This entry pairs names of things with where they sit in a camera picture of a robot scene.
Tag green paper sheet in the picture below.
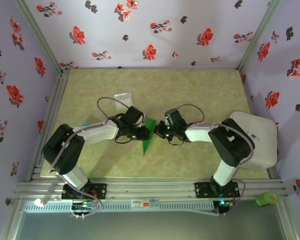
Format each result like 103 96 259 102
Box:
142 117 158 156

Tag clear plastic zip bag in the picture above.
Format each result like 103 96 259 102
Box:
114 92 134 110

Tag white barcode label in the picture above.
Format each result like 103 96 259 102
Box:
130 199 151 208

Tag white plastic storage box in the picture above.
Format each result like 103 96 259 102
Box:
229 111 278 173

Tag green plastic cup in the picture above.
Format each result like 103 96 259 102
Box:
255 191 281 207

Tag wide aluminium frame beam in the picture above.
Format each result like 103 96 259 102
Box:
14 177 298 200

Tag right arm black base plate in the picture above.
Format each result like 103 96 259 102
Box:
194 181 240 200

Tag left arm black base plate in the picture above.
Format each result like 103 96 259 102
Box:
61 183 108 201

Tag left arm grey cable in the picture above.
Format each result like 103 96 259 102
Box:
47 96 131 219

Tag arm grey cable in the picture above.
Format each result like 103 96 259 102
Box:
47 96 131 219
176 103 256 216

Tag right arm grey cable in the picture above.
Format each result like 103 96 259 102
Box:
176 103 256 216

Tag white slotted cable duct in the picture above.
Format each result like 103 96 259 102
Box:
23 201 215 213

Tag aluminium frame post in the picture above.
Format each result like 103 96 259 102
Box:
236 0 284 72
13 0 67 75

